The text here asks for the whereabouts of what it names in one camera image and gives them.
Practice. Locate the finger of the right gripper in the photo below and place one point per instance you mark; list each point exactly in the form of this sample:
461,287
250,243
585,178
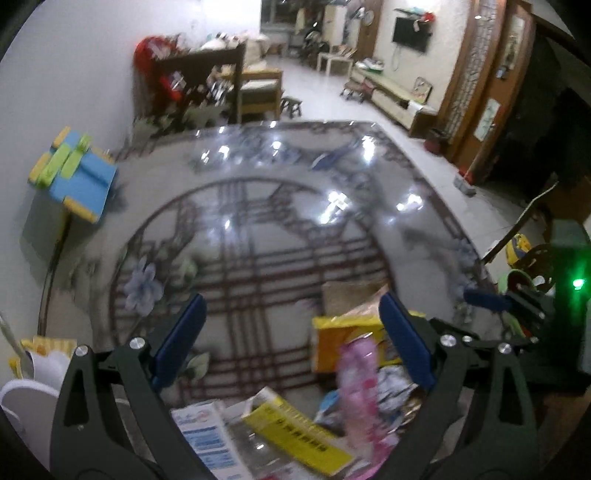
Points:
486,300

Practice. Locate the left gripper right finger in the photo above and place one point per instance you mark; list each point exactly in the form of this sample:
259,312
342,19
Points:
477,420

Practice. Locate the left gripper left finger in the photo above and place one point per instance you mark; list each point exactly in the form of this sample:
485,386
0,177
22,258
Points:
88,438

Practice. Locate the white blue milk carton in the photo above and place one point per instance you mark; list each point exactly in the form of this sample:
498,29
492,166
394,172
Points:
203,428

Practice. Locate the pink plastic wrapper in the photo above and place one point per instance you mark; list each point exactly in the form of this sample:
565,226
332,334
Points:
357,379

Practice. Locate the yellow snack box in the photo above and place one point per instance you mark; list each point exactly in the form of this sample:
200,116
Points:
330,334

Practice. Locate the yellow paper leaflet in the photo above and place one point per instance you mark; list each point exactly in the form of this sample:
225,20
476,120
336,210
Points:
274,419

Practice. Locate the red trash bin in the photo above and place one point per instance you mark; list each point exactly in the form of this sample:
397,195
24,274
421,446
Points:
436,141

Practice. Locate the yellow toy car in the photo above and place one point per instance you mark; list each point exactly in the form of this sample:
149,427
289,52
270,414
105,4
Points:
516,249

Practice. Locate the wooden dining chair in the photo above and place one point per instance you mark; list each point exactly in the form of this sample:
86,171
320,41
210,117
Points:
559,204

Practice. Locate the low tv cabinet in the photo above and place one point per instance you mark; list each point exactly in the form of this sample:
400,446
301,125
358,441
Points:
397,103

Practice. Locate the blue yellow foam toy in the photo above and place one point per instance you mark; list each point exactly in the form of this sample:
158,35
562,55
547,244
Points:
76,174

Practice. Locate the small wooden stool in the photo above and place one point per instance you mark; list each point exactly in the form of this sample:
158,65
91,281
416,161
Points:
291,106

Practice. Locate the white side table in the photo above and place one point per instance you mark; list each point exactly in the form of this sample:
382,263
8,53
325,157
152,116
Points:
326,59

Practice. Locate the wooden sofa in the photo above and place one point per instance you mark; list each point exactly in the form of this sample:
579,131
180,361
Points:
262,84

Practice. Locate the red bag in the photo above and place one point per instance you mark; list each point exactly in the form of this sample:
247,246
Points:
148,52

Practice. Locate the wall mounted television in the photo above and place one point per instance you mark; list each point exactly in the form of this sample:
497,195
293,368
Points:
412,33

